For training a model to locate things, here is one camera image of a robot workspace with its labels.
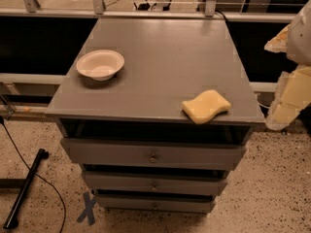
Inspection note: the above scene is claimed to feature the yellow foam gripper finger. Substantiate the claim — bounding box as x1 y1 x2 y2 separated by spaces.
264 25 290 53
265 65 311 130

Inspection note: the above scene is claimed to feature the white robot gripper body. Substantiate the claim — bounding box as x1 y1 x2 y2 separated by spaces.
287 0 311 66

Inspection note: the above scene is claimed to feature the yellow wavy sponge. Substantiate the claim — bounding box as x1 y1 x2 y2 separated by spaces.
182 89 231 124

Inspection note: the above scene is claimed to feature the white paper bowl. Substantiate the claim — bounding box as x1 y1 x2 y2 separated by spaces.
76 50 124 81

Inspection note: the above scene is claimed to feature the grey drawer cabinet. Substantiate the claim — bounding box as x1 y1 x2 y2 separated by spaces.
47 18 264 202

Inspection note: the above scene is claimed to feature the bottom grey drawer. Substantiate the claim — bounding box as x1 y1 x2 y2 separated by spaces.
95 194 215 214

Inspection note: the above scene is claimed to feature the grey drawer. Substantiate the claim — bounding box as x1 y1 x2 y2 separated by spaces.
82 171 226 196
61 138 246 171
95 194 215 214

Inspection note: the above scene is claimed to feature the top grey drawer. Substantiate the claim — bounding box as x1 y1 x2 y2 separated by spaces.
61 138 246 171

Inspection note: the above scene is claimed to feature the middle grey drawer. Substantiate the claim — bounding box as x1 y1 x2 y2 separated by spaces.
82 171 226 196

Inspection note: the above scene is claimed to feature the grey tape cross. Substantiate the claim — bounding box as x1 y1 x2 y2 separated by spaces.
77 192 96 226

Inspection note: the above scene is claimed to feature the black stand leg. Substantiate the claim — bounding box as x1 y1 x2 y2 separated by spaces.
0 149 49 229

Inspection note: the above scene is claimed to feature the metal railing frame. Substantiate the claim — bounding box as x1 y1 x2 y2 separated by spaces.
0 0 310 23

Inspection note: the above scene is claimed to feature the black floor cable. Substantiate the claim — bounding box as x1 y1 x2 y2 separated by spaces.
0 115 67 233

